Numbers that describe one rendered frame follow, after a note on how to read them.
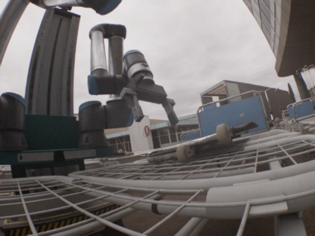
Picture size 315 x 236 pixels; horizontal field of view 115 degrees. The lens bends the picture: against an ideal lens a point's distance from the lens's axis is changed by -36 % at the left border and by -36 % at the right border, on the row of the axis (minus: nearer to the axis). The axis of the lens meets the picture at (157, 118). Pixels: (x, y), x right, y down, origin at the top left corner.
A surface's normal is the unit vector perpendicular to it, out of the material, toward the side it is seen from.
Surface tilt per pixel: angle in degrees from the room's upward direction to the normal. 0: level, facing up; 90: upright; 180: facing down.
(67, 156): 90
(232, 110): 90
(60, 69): 90
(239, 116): 90
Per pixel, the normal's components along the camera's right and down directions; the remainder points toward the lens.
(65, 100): 0.74, -0.24
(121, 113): 0.44, -0.07
